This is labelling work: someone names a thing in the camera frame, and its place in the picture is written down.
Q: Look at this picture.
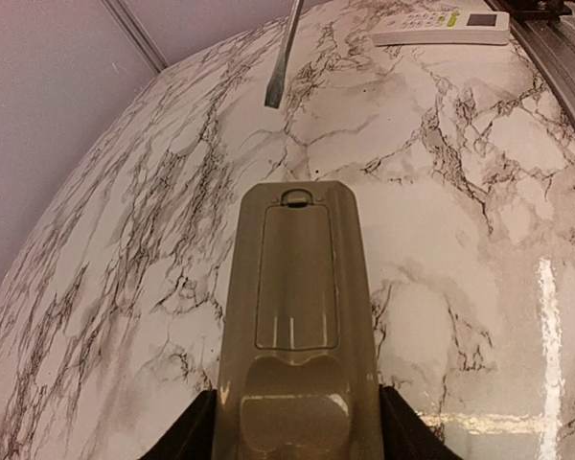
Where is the right aluminium frame post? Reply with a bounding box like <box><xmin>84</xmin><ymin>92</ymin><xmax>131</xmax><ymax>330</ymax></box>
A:
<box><xmin>102</xmin><ymin>0</ymin><xmax>169</xmax><ymax>74</ymax></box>

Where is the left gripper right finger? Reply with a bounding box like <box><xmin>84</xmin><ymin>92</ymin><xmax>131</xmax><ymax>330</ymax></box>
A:
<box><xmin>379</xmin><ymin>386</ymin><xmax>455</xmax><ymax>460</ymax></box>

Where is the front aluminium table rail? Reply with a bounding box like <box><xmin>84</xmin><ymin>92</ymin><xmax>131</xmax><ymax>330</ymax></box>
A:
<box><xmin>488</xmin><ymin>0</ymin><xmax>575</xmax><ymax>129</ymax></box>

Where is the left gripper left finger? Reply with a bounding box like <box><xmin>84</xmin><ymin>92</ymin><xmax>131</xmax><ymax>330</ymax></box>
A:
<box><xmin>143</xmin><ymin>390</ymin><xmax>217</xmax><ymax>460</ymax></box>

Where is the white remote control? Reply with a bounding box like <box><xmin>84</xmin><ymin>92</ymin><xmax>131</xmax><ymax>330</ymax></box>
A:
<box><xmin>369</xmin><ymin>11</ymin><xmax>510</xmax><ymax>46</ymax></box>
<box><xmin>212</xmin><ymin>181</ymin><xmax>383</xmax><ymax>459</ymax></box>

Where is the yellow handle screwdriver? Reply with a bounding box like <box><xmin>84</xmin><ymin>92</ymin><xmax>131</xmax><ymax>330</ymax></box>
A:
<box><xmin>264</xmin><ymin>0</ymin><xmax>304</xmax><ymax>109</ymax></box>

